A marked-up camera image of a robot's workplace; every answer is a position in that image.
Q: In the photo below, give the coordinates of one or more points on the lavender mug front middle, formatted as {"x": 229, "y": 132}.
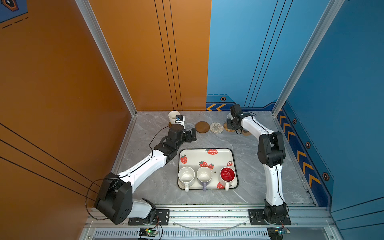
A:
{"x": 204, "y": 176}

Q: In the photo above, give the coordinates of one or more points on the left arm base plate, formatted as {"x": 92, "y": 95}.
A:
{"x": 161, "y": 217}

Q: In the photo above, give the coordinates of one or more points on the light wooden round coaster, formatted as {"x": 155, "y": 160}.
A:
{"x": 202, "y": 127}

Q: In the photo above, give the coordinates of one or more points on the left green circuit board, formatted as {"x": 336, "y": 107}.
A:
{"x": 148, "y": 234}

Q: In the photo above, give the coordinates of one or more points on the right aluminium corner post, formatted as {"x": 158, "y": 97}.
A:
{"x": 317, "y": 36}

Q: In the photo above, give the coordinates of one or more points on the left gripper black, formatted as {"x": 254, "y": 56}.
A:
{"x": 188, "y": 138}

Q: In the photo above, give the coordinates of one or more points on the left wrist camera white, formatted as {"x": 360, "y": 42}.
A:
{"x": 180, "y": 120}

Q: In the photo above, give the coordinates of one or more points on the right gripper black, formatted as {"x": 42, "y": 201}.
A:
{"x": 228, "y": 123}

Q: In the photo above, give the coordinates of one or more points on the aluminium front rail frame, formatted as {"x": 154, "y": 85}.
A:
{"x": 219, "y": 222}

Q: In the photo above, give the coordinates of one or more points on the white mug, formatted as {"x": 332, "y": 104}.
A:
{"x": 172, "y": 116}
{"x": 186, "y": 177}

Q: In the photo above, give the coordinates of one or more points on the left aluminium corner post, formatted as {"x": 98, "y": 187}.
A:
{"x": 101, "y": 42}

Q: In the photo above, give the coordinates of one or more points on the paw shaped brown coaster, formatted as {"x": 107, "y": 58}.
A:
{"x": 246, "y": 133}

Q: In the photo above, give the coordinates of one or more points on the strawberry print white tray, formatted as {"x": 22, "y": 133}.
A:
{"x": 214, "y": 159}

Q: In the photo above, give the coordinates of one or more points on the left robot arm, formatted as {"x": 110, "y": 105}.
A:
{"x": 115, "y": 198}

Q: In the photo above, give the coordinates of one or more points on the red interior mug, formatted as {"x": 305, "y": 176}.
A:
{"x": 227, "y": 176}

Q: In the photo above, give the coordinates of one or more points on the dark glossy wooden coaster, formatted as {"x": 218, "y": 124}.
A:
{"x": 169, "y": 124}

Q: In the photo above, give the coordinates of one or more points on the colourful zigzag rope coaster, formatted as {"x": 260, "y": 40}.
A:
{"x": 216, "y": 128}

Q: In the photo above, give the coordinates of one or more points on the aluminium corner post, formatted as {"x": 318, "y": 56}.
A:
{"x": 317, "y": 36}
{"x": 101, "y": 42}

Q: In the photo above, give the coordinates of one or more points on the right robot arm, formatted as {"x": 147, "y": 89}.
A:
{"x": 271, "y": 153}

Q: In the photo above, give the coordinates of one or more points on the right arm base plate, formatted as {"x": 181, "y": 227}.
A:
{"x": 259, "y": 217}

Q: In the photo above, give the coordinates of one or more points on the green circuit board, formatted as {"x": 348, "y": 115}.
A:
{"x": 148, "y": 234}
{"x": 278, "y": 233}

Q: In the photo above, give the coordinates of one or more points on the right green circuit board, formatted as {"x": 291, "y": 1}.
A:
{"x": 278, "y": 233}

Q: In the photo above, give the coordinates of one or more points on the woven rattan round coaster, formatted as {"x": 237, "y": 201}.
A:
{"x": 227, "y": 129}

